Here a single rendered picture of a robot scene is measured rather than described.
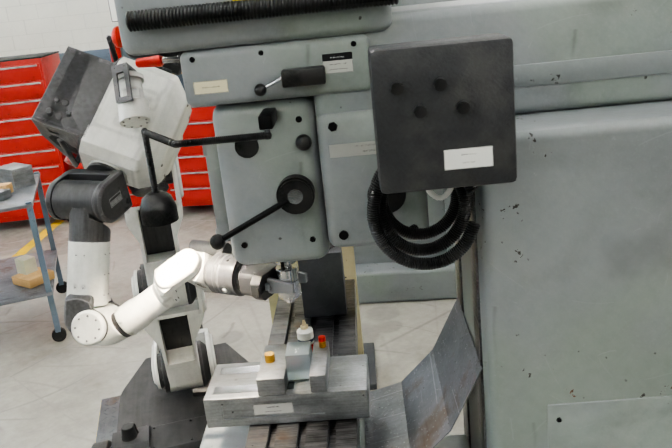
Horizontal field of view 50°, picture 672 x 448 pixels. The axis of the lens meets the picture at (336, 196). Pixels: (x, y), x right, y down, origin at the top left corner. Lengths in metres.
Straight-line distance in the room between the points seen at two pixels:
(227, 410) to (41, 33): 9.93
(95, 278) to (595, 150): 1.07
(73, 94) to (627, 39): 1.18
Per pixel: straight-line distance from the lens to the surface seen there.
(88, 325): 1.68
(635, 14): 1.36
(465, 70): 1.03
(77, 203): 1.69
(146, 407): 2.50
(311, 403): 1.59
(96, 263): 1.69
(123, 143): 1.71
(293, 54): 1.27
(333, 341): 1.93
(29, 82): 6.57
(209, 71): 1.29
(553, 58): 1.33
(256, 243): 1.38
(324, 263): 1.97
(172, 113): 1.75
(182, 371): 2.37
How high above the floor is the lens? 1.82
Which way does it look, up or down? 17 degrees down
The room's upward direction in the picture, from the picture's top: 6 degrees counter-clockwise
